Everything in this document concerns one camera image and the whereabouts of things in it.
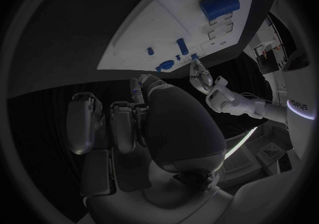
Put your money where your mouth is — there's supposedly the blue slim cylinder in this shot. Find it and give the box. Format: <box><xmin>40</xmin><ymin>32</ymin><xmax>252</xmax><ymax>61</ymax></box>
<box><xmin>176</xmin><ymin>38</ymin><xmax>190</xmax><ymax>56</ymax></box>

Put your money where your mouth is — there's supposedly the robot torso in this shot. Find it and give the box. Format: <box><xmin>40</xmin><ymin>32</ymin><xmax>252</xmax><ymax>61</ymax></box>
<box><xmin>280</xmin><ymin>48</ymin><xmax>317</xmax><ymax>161</ymax></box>

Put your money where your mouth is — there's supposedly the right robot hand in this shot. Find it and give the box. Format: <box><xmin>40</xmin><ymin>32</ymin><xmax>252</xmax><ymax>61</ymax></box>
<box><xmin>65</xmin><ymin>73</ymin><xmax>234</xmax><ymax>224</ymax></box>

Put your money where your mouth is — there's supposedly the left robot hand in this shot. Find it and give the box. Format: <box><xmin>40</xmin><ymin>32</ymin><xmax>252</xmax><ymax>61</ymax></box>
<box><xmin>188</xmin><ymin>59</ymin><xmax>215</xmax><ymax>95</ymax></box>

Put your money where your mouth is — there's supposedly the glowing light bar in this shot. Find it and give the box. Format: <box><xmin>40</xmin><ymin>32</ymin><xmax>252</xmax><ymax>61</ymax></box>
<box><xmin>224</xmin><ymin>127</ymin><xmax>258</xmax><ymax>160</ymax></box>

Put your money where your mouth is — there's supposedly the white cable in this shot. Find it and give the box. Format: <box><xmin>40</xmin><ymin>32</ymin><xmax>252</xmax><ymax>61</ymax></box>
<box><xmin>239</xmin><ymin>92</ymin><xmax>287</xmax><ymax>107</ymax></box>

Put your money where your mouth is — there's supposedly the blue gear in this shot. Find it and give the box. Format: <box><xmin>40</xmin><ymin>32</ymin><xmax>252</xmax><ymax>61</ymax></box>
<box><xmin>155</xmin><ymin>60</ymin><xmax>175</xmax><ymax>73</ymax></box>

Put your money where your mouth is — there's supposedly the blue large cylinder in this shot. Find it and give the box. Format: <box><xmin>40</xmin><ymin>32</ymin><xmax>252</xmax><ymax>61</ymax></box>
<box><xmin>198</xmin><ymin>0</ymin><xmax>241</xmax><ymax>21</ymax></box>

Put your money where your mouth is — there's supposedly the white task board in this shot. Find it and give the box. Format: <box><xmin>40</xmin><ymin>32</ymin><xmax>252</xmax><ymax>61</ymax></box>
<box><xmin>96</xmin><ymin>0</ymin><xmax>257</xmax><ymax>73</ymax></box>

